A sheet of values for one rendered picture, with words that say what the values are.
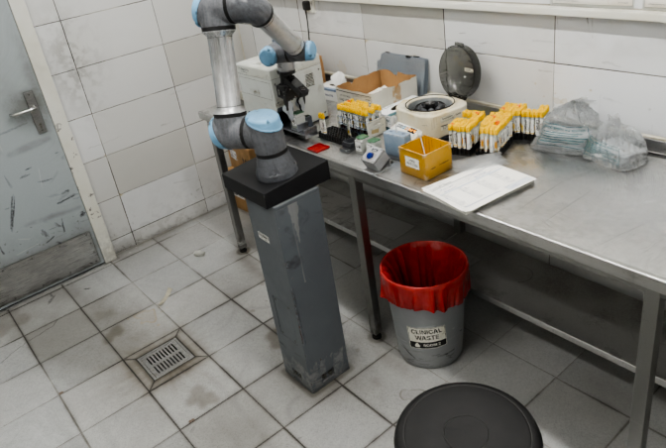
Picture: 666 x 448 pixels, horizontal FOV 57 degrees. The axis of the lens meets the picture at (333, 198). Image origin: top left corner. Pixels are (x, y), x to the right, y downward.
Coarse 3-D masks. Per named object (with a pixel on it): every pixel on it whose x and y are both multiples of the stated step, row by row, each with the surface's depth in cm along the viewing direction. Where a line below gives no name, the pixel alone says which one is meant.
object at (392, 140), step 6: (384, 132) 230; (390, 132) 229; (402, 132) 227; (384, 138) 231; (390, 138) 228; (396, 138) 226; (402, 138) 224; (408, 138) 226; (390, 144) 230; (396, 144) 228; (402, 144) 225; (390, 150) 231; (396, 150) 229; (390, 156) 232; (396, 156) 230
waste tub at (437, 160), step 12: (408, 144) 218; (420, 144) 222; (432, 144) 220; (444, 144) 215; (408, 156) 213; (420, 156) 208; (432, 156) 209; (444, 156) 212; (408, 168) 216; (420, 168) 211; (432, 168) 211; (444, 168) 214
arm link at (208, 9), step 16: (208, 0) 200; (224, 0) 198; (192, 16) 204; (208, 16) 201; (224, 16) 200; (208, 32) 203; (224, 32) 203; (208, 48) 208; (224, 48) 205; (224, 64) 206; (224, 80) 208; (224, 96) 209; (224, 112) 209; (240, 112) 211; (208, 128) 214; (224, 128) 211; (224, 144) 213; (240, 144) 211
